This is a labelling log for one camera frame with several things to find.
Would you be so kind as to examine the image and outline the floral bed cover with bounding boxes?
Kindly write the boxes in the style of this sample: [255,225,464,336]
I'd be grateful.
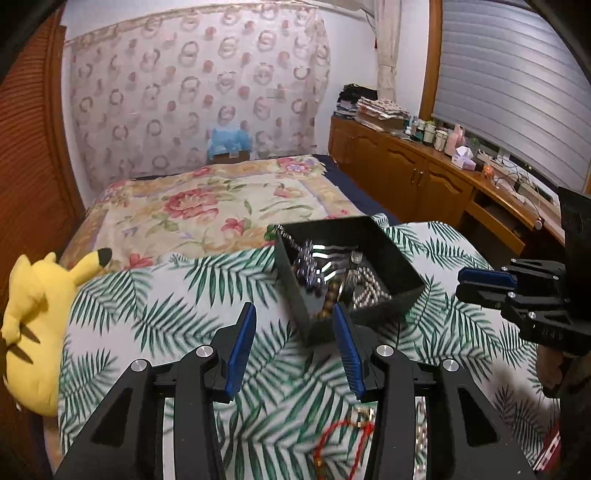
[60,155,362,271]

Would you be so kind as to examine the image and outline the brown wooden bead bracelet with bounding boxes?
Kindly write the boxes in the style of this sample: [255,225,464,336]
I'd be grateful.
[313,280,346,322]

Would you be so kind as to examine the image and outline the person's right hand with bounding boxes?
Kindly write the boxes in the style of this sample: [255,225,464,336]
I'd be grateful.
[536,345,564,398]

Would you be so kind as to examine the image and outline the pink tissue box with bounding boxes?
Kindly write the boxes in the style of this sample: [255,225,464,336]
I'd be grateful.
[452,146,476,171]

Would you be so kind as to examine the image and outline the silver purple crystal necklace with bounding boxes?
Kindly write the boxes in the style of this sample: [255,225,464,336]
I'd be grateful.
[275,224,327,296]

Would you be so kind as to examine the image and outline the circle patterned curtain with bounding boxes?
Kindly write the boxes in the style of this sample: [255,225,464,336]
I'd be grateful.
[68,2,331,192]

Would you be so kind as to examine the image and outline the palm leaf print cloth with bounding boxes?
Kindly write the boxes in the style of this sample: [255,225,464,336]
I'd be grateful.
[58,221,559,479]

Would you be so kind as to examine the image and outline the grey window blind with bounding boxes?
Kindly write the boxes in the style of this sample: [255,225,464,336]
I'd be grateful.
[433,1,590,191]

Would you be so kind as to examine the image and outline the brown louvered wardrobe door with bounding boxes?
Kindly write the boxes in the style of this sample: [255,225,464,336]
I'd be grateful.
[1,6,85,305]

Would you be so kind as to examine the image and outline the beige side curtain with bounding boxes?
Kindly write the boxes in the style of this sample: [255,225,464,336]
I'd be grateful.
[374,0,402,101]

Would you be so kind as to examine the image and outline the red cord bracelet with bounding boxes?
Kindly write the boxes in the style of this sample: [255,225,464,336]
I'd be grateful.
[312,407,376,480]

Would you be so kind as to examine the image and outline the black jewelry box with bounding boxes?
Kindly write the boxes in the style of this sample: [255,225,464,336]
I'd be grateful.
[274,216,425,346]

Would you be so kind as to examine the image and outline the wooden sideboard cabinet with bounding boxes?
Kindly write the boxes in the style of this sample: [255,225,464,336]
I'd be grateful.
[329,116,565,266]

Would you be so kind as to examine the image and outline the blue plush toy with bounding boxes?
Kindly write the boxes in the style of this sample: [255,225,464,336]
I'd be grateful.
[207,129,252,160]

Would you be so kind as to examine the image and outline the bottles on sideboard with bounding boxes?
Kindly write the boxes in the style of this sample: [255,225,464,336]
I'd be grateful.
[405,117,466,157]

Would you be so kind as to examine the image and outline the yellow Pikachu plush toy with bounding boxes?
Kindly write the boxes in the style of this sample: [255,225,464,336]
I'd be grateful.
[1,248,112,417]

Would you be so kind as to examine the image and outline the stack of folded clothes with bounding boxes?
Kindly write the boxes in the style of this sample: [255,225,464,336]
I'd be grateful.
[334,84,410,132]

